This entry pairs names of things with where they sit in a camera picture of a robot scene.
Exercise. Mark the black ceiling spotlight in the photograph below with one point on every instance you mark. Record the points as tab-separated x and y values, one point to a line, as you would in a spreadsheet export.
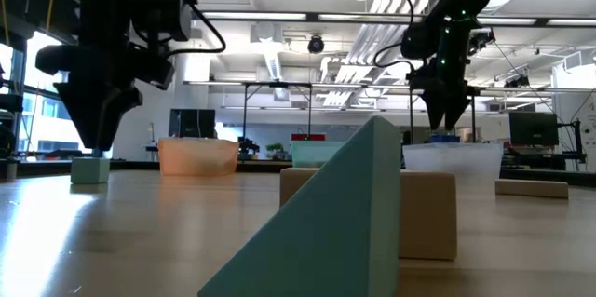
482	41
315	44

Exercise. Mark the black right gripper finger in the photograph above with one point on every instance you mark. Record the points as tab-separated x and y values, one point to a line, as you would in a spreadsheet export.
434	108
454	108

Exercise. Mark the red box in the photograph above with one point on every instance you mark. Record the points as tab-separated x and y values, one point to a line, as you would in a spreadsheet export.
308	137

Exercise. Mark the black beam with light strips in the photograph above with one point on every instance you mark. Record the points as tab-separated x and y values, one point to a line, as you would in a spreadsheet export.
313	17

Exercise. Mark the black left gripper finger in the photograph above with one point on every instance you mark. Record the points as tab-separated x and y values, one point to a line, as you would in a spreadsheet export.
86	111
116	101

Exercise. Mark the black background rig frame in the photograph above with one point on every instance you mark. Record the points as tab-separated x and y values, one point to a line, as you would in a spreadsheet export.
278	85

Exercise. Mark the large window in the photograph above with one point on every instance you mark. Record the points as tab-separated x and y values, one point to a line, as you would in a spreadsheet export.
39	125

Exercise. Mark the teal block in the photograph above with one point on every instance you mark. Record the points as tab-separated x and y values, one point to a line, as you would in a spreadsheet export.
335	232

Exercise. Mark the small teal cube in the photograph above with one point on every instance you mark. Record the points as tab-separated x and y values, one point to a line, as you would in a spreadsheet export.
90	171

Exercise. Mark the orange translucent plastic bin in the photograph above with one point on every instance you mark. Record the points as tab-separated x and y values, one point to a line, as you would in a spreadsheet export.
198	157

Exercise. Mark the blue panel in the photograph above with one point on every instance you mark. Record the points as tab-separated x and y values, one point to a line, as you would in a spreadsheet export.
444	139

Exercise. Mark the small green plant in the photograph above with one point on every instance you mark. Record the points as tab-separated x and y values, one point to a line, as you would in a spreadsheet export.
277	150

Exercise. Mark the teal translucent plastic bin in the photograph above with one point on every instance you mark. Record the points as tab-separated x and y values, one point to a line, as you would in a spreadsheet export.
312	152

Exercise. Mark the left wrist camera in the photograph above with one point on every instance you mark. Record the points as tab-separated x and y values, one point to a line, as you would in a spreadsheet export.
160	10

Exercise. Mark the black monitor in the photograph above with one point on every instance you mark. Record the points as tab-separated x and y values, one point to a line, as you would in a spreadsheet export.
533	130
192	123

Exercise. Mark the clear plastic bin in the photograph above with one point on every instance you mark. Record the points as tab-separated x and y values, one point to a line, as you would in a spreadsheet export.
451	159

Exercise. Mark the natural wood block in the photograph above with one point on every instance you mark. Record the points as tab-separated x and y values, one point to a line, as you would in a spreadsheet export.
428	215
531	189

